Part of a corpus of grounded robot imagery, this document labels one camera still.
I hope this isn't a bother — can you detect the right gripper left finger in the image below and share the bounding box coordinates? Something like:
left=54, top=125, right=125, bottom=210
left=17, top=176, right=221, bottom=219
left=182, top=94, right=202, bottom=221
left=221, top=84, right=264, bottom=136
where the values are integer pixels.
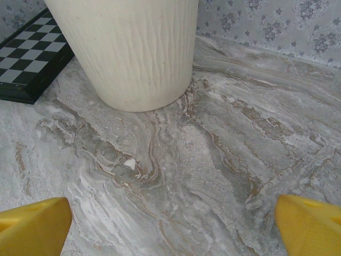
left=0, top=197, right=73, bottom=256

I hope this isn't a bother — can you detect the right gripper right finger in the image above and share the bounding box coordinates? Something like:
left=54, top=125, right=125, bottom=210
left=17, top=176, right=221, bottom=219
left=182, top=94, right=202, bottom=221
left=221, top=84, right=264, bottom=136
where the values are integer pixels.
left=274, top=194, right=341, bottom=256

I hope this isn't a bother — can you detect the black grey checkerboard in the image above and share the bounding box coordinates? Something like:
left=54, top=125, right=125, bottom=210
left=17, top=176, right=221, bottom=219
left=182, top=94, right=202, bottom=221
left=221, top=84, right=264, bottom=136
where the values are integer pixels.
left=0, top=7, right=75, bottom=105

